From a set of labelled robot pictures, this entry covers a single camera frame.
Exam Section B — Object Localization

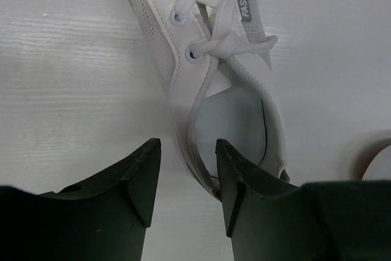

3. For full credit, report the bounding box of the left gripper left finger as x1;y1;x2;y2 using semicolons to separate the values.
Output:
1;138;161;260

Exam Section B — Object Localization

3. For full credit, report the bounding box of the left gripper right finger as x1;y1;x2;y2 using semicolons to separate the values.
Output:
216;139;390;260

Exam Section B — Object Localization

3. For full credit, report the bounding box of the white sneaker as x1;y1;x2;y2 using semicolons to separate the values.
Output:
129;0;289;196

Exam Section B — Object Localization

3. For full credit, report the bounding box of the red canvas sneaker left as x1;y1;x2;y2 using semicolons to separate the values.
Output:
357;130;390;180

